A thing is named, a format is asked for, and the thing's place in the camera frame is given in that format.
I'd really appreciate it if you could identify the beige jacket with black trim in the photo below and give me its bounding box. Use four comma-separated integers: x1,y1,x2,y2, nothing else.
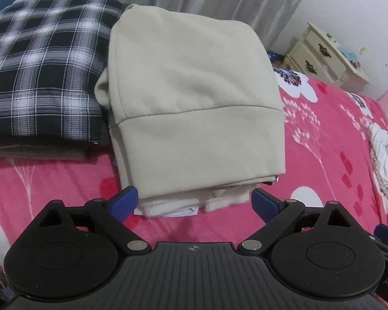
94,4,286,218

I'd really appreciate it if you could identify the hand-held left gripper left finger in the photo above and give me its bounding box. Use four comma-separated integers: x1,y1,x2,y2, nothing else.
37,185,148,255

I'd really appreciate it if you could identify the blue cloth on nightstand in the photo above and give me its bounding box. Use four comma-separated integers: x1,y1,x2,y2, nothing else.
338,45,359,62

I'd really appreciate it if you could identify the cream nightstand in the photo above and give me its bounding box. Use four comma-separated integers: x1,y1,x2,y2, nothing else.
284,22,371,88

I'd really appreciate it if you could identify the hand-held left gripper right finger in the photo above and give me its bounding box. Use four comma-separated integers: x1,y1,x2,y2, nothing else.
237,188,359,255

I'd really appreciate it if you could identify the pink floral bed blanket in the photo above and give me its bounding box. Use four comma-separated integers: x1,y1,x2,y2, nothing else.
0,68,388,310

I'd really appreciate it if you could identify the grey folded clothing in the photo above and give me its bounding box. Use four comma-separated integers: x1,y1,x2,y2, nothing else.
0,136,100,162

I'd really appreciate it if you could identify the black white plaid clothing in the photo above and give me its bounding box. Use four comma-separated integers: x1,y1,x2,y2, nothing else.
0,0,123,145

